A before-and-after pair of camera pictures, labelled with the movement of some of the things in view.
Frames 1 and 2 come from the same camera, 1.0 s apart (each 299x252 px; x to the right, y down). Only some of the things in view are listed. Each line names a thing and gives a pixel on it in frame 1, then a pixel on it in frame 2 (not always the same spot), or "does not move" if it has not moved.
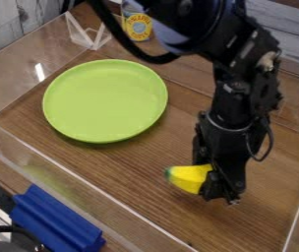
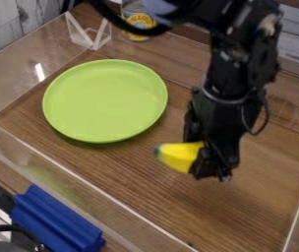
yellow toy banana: (189, 176) -> (179, 155)
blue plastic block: (55, 224) does not move
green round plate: (106, 101) does not move
